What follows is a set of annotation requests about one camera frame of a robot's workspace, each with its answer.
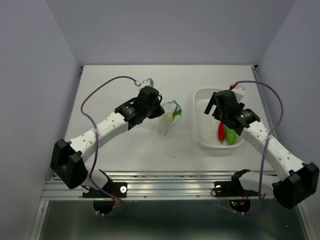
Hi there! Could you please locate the white toy radish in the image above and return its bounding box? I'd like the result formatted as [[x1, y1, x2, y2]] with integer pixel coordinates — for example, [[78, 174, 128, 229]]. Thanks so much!
[[163, 104, 182, 129]]

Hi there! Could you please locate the green toy pepper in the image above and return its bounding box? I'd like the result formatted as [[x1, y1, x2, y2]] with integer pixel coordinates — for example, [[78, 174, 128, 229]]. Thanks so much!
[[224, 126, 237, 146]]

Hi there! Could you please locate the clear zip top bag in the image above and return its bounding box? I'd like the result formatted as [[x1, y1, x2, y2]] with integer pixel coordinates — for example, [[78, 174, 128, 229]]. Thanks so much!
[[157, 100, 183, 136]]

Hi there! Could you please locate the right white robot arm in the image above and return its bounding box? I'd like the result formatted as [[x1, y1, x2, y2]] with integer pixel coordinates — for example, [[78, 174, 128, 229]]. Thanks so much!
[[204, 90, 320, 209]]

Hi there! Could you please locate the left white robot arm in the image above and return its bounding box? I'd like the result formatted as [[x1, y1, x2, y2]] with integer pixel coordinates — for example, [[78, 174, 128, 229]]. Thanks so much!
[[50, 86, 165, 189]]

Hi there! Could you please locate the white perforated plastic basket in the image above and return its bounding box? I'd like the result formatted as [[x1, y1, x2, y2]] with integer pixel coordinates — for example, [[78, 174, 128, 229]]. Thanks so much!
[[193, 88, 244, 150]]

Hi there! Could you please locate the red toy chili pepper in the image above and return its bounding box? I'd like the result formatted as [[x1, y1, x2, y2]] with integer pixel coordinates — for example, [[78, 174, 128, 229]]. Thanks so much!
[[218, 121, 226, 144]]

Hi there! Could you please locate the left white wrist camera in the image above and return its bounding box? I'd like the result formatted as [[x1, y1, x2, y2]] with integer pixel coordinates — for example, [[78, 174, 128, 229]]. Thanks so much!
[[134, 78, 154, 88]]

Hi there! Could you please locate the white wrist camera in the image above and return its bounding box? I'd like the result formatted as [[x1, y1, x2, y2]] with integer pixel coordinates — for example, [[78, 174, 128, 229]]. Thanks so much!
[[134, 78, 154, 88], [231, 85, 246, 98]]

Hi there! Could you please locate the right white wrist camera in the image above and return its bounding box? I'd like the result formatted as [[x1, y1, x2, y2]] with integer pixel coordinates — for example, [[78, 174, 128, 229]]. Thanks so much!
[[231, 85, 246, 98]]

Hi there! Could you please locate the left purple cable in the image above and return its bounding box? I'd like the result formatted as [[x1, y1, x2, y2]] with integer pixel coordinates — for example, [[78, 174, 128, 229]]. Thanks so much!
[[81, 76, 128, 218]]

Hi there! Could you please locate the purple cable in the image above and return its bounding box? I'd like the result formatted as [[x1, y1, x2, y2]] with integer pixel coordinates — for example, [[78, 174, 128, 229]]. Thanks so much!
[[231, 80, 285, 216], [81, 76, 128, 218]]

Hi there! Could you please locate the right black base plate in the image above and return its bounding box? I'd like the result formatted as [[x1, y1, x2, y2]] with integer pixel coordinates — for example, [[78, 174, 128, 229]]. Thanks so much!
[[210, 181, 236, 198]]

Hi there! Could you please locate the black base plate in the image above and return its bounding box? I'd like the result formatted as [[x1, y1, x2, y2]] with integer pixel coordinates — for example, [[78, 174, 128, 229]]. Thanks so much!
[[81, 181, 128, 198], [210, 181, 236, 198]]

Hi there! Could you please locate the aluminium frame rail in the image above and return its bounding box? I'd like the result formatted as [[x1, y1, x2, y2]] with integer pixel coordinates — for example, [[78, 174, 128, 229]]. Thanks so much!
[[41, 171, 303, 201]]

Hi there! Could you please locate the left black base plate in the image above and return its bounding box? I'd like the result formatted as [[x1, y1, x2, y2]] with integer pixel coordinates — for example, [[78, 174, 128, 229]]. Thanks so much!
[[81, 181, 128, 198]]

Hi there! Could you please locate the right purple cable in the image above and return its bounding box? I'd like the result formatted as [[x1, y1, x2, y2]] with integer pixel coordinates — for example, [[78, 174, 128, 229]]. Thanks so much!
[[231, 80, 285, 216]]

